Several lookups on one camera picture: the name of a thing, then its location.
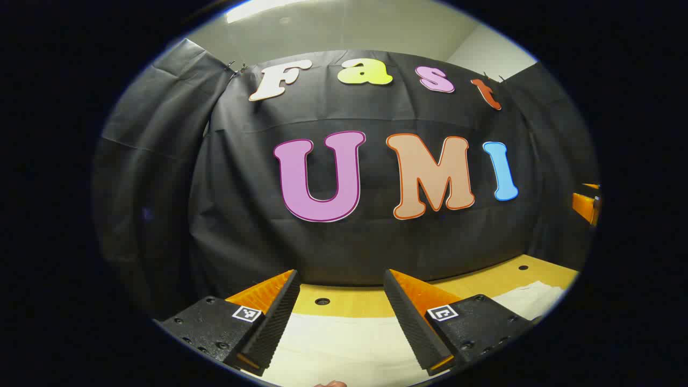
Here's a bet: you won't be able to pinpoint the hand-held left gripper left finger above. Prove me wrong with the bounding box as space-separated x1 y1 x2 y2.
156 269 302 376

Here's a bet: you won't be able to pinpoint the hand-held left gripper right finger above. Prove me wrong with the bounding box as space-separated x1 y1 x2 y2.
382 269 543 376

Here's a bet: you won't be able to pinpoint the white jeans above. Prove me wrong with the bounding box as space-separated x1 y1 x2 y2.
242 279 566 387

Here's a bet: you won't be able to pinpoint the black backdrop cloth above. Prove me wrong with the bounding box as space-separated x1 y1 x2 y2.
91 38 600 319

